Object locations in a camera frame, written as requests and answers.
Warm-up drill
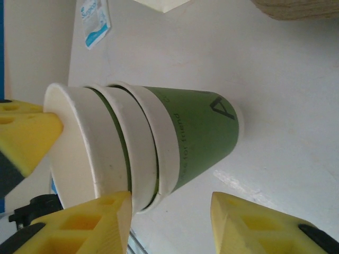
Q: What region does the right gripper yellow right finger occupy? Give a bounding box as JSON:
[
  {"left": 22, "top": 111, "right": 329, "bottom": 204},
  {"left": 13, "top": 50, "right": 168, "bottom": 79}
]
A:
[{"left": 211, "top": 191, "right": 339, "bottom": 254}]

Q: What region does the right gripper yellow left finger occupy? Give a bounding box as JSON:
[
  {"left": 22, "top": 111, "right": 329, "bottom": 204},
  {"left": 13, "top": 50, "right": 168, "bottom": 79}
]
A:
[{"left": 0, "top": 190, "right": 132, "bottom": 254}]

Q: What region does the brown pulp cup carrier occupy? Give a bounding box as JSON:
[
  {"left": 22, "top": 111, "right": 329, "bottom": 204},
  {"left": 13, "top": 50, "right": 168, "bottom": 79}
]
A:
[
  {"left": 251, "top": 0, "right": 339, "bottom": 14},
  {"left": 261, "top": 10, "right": 339, "bottom": 21}
]

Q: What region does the white blue sugar packet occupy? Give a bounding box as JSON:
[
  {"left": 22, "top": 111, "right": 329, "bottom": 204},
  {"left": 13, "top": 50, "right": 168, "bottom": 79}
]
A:
[{"left": 80, "top": 0, "right": 112, "bottom": 50}]

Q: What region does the aluminium front rail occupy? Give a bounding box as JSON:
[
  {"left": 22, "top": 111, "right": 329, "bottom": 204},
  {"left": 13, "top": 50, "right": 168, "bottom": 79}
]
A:
[{"left": 128, "top": 229, "right": 153, "bottom": 254}]

